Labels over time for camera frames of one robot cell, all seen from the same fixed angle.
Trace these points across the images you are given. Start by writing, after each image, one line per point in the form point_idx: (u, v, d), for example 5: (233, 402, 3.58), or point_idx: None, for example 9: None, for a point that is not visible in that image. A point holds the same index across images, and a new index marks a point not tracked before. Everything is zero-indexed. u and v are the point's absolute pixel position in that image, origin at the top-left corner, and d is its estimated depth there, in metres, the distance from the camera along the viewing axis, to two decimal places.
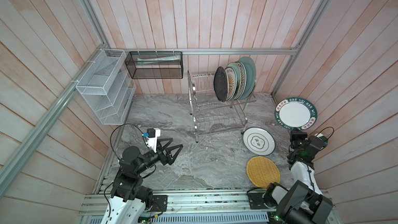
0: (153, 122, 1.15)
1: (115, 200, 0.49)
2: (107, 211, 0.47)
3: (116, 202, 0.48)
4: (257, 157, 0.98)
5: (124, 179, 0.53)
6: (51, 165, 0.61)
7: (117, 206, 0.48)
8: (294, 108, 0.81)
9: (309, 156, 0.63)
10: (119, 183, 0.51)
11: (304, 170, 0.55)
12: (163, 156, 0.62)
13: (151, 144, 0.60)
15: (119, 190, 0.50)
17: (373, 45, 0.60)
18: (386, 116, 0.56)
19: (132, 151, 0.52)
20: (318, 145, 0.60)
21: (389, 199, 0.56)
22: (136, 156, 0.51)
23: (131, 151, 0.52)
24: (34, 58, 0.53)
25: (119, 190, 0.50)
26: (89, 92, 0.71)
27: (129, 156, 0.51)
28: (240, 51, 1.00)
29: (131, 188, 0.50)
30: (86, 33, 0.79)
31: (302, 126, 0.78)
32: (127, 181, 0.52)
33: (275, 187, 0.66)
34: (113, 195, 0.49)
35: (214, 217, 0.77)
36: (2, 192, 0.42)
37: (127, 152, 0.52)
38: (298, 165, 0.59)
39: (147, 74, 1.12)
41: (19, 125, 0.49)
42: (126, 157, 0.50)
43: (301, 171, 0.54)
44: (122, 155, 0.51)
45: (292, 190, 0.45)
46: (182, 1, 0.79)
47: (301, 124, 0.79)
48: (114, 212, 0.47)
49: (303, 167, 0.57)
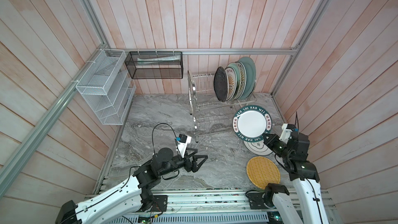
0: (153, 122, 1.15)
1: (134, 179, 0.54)
2: (122, 183, 0.52)
3: (133, 183, 0.52)
4: (257, 157, 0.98)
5: (149, 168, 0.58)
6: (51, 166, 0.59)
7: (132, 188, 0.51)
8: (247, 117, 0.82)
9: (304, 155, 0.55)
10: (144, 170, 0.56)
11: (311, 199, 0.46)
12: (189, 162, 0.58)
13: (180, 149, 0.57)
15: (141, 177, 0.54)
17: (373, 46, 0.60)
18: (386, 116, 0.56)
19: (167, 152, 0.55)
20: (304, 138, 0.54)
21: (389, 199, 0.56)
22: (167, 160, 0.53)
23: (167, 151, 0.56)
24: (34, 58, 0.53)
25: (141, 176, 0.55)
26: (89, 92, 0.71)
27: (164, 155, 0.54)
28: (241, 52, 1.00)
29: (147, 182, 0.53)
30: (86, 33, 0.79)
31: (267, 127, 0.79)
32: (150, 174, 0.56)
33: (273, 194, 0.66)
34: (134, 174, 0.55)
35: (215, 217, 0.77)
36: (2, 192, 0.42)
37: (163, 152, 0.55)
38: (301, 184, 0.49)
39: (147, 74, 1.12)
41: (19, 125, 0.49)
42: (160, 154, 0.55)
43: (307, 200, 0.47)
44: (158, 150, 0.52)
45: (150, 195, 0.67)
46: (182, 1, 0.79)
47: (265, 125, 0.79)
48: (125, 190, 0.50)
49: (309, 195, 0.47)
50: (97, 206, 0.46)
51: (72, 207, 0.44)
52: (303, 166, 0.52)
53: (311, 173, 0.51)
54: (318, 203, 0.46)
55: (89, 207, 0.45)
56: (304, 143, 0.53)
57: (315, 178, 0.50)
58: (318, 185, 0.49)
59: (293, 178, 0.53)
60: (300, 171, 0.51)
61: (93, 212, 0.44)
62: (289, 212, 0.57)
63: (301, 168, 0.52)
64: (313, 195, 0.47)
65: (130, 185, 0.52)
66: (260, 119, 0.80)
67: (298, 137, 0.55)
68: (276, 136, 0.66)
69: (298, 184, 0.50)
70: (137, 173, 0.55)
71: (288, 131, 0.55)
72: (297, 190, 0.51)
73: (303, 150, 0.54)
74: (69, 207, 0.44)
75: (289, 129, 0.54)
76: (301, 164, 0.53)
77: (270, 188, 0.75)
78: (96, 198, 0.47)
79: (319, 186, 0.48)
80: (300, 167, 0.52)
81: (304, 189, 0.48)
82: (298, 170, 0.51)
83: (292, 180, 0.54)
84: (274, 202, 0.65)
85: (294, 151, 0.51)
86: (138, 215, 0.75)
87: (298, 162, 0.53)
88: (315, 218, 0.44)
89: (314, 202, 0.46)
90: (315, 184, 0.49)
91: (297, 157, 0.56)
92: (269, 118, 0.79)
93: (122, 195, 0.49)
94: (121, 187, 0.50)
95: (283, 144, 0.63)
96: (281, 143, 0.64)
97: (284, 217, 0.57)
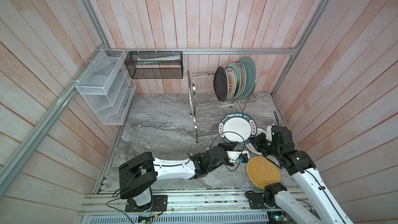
0: (153, 122, 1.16)
1: (191, 163, 0.58)
2: (184, 160, 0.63)
3: (192, 165, 0.58)
4: (257, 157, 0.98)
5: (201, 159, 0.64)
6: (51, 165, 0.61)
7: (191, 168, 0.56)
8: (232, 124, 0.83)
9: (292, 148, 0.56)
10: (197, 159, 0.62)
11: (318, 190, 0.46)
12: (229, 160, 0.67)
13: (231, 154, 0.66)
15: (196, 164, 0.59)
17: (373, 45, 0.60)
18: (386, 116, 0.56)
19: (220, 151, 0.58)
20: (286, 129, 0.56)
21: (388, 199, 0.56)
22: (220, 158, 0.56)
23: (220, 150, 0.59)
24: (34, 58, 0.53)
25: (195, 163, 0.59)
26: (89, 92, 0.71)
27: (218, 154, 0.57)
28: (241, 51, 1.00)
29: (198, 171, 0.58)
30: (86, 33, 0.79)
31: (253, 132, 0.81)
32: (199, 165, 0.60)
33: (275, 195, 0.65)
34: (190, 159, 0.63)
35: (214, 217, 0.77)
36: (2, 192, 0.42)
37: (217, 150, 0.58)
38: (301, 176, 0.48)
39: (147, 74, 1.12)
41: (19, 124, 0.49)
42: (214, 151, 0.58)
43: (315, 192, 0.46)
44: (213, 147, 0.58)
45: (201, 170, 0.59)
46: (182, 1, 0.79)
47: (249, 130, 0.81)
48: (185, 167, 0.55)
49: (314, 186, 0.46)
50: (168, 168, 0.49)
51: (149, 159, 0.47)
52: (298, 158, 0.51)
53: (307, 162, 0.51)
54: (325, 191, 0.46)
55: (163, 165, 0.49)
56: (287, 133, 0.54)
57: (311, 165, 0.50)
58: (317, 172, 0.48)
59: (292, 172, 0.52)
60: (297, 164, 0.50)
61: (165, 171, 0.48)
62: (296, 207, 0.57)
63: (297, 160, 0.51)
64: (318, 184, 0.47)
65: (189, 165, 0.57)
66: (244, 125, 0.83)
67: (281, 130, 0.56)
68: (261, 134, 0.67)
69: (299, 178, 0.49)
70: (192, 159, 0.60)
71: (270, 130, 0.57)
72: (299, 183, 0.50)
73: (289, 141, 0.55)
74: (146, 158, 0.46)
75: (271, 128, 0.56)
76: (295, 156, 0.52)
77: (270, 190, 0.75)
78: (167, 162, 0.51)
79: (318, 173, 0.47)
80: (296, 159, 0.51)
81: (309, 182, 0.47)
82: (295, 163, 0.50)
83: (291, 174, 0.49)
84: (279, 202, 0.64)
85: (282, 144, 0.56)
86: (138, 215, 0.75)
87: (292, 155, 0.53)
88: (328, 209, 0.43)
89: (322, 192, 0.45)
90: (315, 172, 0.49)
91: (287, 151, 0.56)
92: (254, 124, 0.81)
93: (183, 169, 0.53)
94: (184, 163, 0.56)
95: (269, 141, 0.63)
96: (267, 141, 0.64)
97: (295, 215, 0.56)
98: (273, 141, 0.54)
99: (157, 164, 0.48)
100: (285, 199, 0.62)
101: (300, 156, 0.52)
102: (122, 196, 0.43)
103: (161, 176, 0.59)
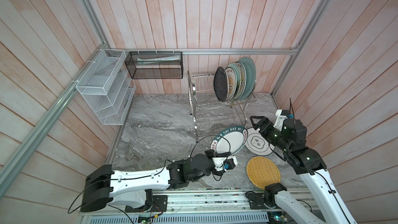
0: (153, 122, 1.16)
1: (166, 172, 0.52)
2: (155, 169, 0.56)
3: (165, 176, 0.51)
4: (257, 157, 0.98)
5: (182, 168, 0.58)
6: (51, 166, 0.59)
7: (162, 179, 0.50)
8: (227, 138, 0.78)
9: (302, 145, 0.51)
10: (176, 167, 0.55)
11: (327, 193, 0.43)
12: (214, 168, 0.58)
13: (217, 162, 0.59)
15: (172, 173, 0.53)
17: (373, 46, 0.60)
18: (386, 116, 0.56)
19: (201, 160, 0.50)
20: (301, 127, 0.48)
21: (389, 199, 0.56)
22: (201, 168, 0.49)
23: (202, 158, 0.51)
24: (34, 58, 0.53)
25: (173, 172, 0.53)
26: (89, 92, 0.71)
27: (199, 163, 0.50)
28: (241, 52, 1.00)
29: (176, 181, 0.51)
30: (86, 33, 0.79)
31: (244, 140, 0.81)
32: (179, 174, 0.54)
33: (275, 196, 0.65)
34: (168, 168, 0.53)
35: (215, 217, 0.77)
36: (2, 192, 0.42)
37: (199, 158, 0.51)
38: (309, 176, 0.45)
39: (147, 74, 1.12)
41: (18, 124, 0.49)
42: (196, 159, 0.50)
43: (324, 194, 0.43)
44: (194, 156, 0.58)
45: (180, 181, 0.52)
46: (182, 1, 0.79)
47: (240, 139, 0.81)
48: (156, 179, 0.49)
49: (324, 190, 0.43)
50: (129, 182, 0.45)
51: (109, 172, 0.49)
52: (308, 158, 0.47)
53: (317, 162, 0.47)
54: (335, 195, 0.43)
55: (123, 179, 0.45)
56: (302, 131, 0.47)
57: (322, 166, 0.46)
58: (327, 173, 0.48)
59: (300, 172, 0.48)
60: (307, 165, 0.46)
61: (125, 186, 0.44)
62: (297, 207, 0.57)
63: (307, 160, 0.47)
64: (328, 187, 0.43)
65: (160, 176, 0.50)
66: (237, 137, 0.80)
67: (295, 127, 0.49)
68: (270, 123, 0.60)
69: (309, 179, 0.46)
70: (170, 168, 0.54)
71: (283, 116, 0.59)
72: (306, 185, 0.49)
73: (302, 139, 0.49)
74: (108, 171, 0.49)
75: (284, 115, 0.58)
76: (306, 156, 0.48)
77: (269, 191, 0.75)
78: (130, 174, 0.47)
79: (329, 176, 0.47)
80: (306, 160, 0.47)
81: (318, 184, 0.44)
82: (304, 164, 0.46)
83: (298, 173, 0.49)
84: (280, 202, 0.63)
85: (293, 142, 0.51)
86: (138, 215, 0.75)
87: (302, 154, 0.48)
88: (337, 212, 0.41)
89: (331, 195, 0.43)
90: (326, 175, 0.45)
91: (297, 148, 0.51)
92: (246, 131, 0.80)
93: (152, 181, 0.48)
94: (153, 174, 0.50)
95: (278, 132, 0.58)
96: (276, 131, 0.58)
97: (295, 215, 0.56)
98: (284, 134, 0.52)
99: (116, 178, 0.44)
100: (286, 200, 0.61)
101: (309, 157, 0.47)
102: (90, 210, 0.44)
103: (116, 192, 0.43)
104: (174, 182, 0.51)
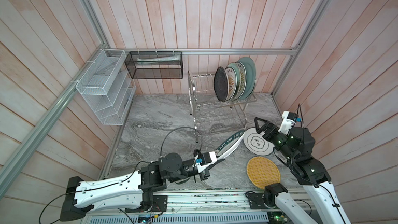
0: (153, 122, 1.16)
1: (138, 177, 0.48)
2: (124, 176, 0.48)
3: (134, 181, 0.47)
4: (257, 157, 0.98)
5: (157, 169, 0.43)
6: (51, 166, 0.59)
7: (131, 186, 0.46)
8: None
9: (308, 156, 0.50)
10: (151, 170, 0.50)
11: (331, 207, 0.42)
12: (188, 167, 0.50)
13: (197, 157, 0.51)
15: (145, 177, 0.48)
17: (373, 46, 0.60)
18: (386, 116, 0.56)
19: (171, 162, 0.44)
20: (309, 138, 0.47)
21: (389, 199, 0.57)
22: (171, 171, 0.43)
23: (174, 159, 0.45)
24: (34, 58, 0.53)
25: (146, 175, 0.49)
26: (89, 92, 0.71)
27: (170, 164, 0.44)
28: (241, 52, 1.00)
29: (149, 185, 0.47)
30: (86, 33, 0.79)
31: None
32: (155, 177, 0.49)
33: (277, 198, 0.64)
34: (140, 171, 0.49)
35: (215, 217, 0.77)
36: (2, 192, 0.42)
37: (169, 159, 0.45)
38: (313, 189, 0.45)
39: (147, 74, 1.12)
41: (19, 124, 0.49)
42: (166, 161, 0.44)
43: (327, 207, 0.43)
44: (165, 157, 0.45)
45: (153, 184, 0.47)
46: (182, 1, 0.79)
47: None
48: (125, 185, 0.46)
49: (328, 202, 0.43)
50: (94, 192, 0.44)
51: (75, 183, 0.45)
52: (313, 169, 0.46)
53: (322, 173, 0.46)
54: (339, 209, 0.43)
55: (87, 190, 0.44)
56: (309, 142, 0.45)
57: (326, 178, 0.46)
58: (331, 186, 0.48)
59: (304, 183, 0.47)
60: (311, 177, 0.46)
61: (89, 197, 0.43)
62: (297, 211, 0.57)
63: (311, 171, 0.46)
64: (332, 201, 0.43)
65: (130, 181, 0.47)
66: None
67: (303, 138, 0.47)
68: (274, 129, 0.58)
69: (313, 192, 0.45)
70: (142, 171, 0.49)
71: (288, 121, 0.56)
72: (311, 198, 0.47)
73: (308, 150, 0.47)
74: (72, 183, 0.44)
75: (290, 119, 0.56)
76: (310, 167, 0.47)
77: (270, 192, 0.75)
78: (97, 184, 0.45)
79: (333, 189, 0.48)
80: (309, 170, 0.46)
81: (322, 197, 0.44)
82: (309, 175, 0.46)
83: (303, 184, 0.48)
84: (280, 206, 0.63)
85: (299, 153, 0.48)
86: (138, 215, 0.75)
87: (306, 165, 0.47)
88: None
89: (335, 209, 0.42)
90: (331, 189, 0.44)
91: (302, 158, 0.50)
92: None
93: (120, 188, 0.45)
94: (121, 181, 0.47)
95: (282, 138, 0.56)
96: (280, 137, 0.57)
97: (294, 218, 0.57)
98: (291, 142, 0.50)
99: (80, 190, 0.44)
100: (286, 205, 0.60)
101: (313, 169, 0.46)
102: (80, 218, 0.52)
103: (82, 203, 0.43)
104: (146, 186, 0.47)
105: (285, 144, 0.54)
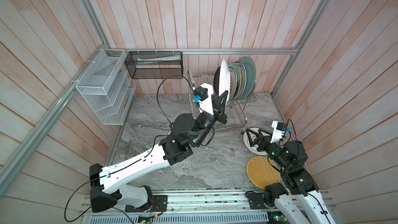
0: (153, 122, 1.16)
1: (159, 150, 0.44)
2: (145, 151, 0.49)
3: (158, 153, 0.43)
4: (257, 157, 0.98)
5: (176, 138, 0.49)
6: (51, 165, 0.61)
7: (156, 160, 0.42)
8: None
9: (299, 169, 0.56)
10: (171, 140, 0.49)
11: (319, 213, 0.47)
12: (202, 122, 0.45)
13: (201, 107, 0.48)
15: (167, 147, 0.44)
17: (373, 46, 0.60)
18: (386, 116, 0.56)
19: (184, 123, 0.38)
20: (303, 154, 0.50)
21: (389, 199, 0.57)
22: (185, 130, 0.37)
23: (185, 120, 0.39)
24: (34, 58, 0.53)
25: (168, 145, 0.45)
26: (89, 92, 0.71)
27: (182, 125, 0.38)
28: (241, 52, 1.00)
29: (173, 154, 0.43)
30: (86, 33, 0.79)
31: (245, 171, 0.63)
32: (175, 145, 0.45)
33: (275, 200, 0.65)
34: (160, 144, 0.45)
35: (215, 217, 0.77)
36: (2, 192, 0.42)
37: (181, 122, 0.39)
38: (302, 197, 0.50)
39: (147, 74, 1.12)
41: (19, 125, 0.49)
42: (177, 125, 0.39)
43: (315, 214, 0.47)
44: (175, 121, 0.39)
45: (177, 151, 0.43)
46: (182, 1, 0.79)
47: None
48: (148, 159, 0.42)
49: (316, 210, 0.47)
50: (119, 173, 0.40)
51: (97, 170, 0.42)
52: (301, 179, 0.52)
53: (310, 183, 0.51)
54: (327, 215, 0.46)
55: (112, 173, 0.41)
56: (302, 158, 0.49)
57: (314, 187, 0.50)
58: (320, 195, 0.49)
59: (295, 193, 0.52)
60: (300, 186, 0.51)
61: (116, 179, 0.40)
62: (297, 216, 0.58)
63: (300, 181, 0.51)
64: (321, 208, 0.47)
65: (154, 155, 0.43)
66: None
67: (297, 154, 0.50)
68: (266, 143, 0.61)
69: (302, 199, 0.50)
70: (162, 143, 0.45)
71: (279, 131, 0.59)
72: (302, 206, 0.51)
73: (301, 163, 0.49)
74: (95, 171, 0.41)
75: (280, 130, 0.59)
76: (299, 178, 0.52)
77: (270, 192, 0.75)
78: (119, 166, 0.42)
79: (321, 196, 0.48)
80: (298, 181, 0.51)
81: (311, 205, 0.48)
82: (298, 185, 0.51)
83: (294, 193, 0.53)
84: (280, 208, 0.64)
85: (292, 166, 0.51)
86: (138, 215, 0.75)
87: (296, 176, 0.53)
88: None
89: (323, 215, 0.46)
90: (319, 197, 0.49)
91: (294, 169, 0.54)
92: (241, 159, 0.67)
93: (145, 164, 0.42)
94: (144, 156, 0.43)
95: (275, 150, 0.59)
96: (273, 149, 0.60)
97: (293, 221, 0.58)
98: (285, 155, 0.54)
99: (105, 174, 0.41)
100: (286, 208, 0.61)
101: (301, 179, 0.52)
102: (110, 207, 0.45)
103: (110, 187, 0.40)
104: (171, 155, 0.43)
105: (280, 155, 0.58)
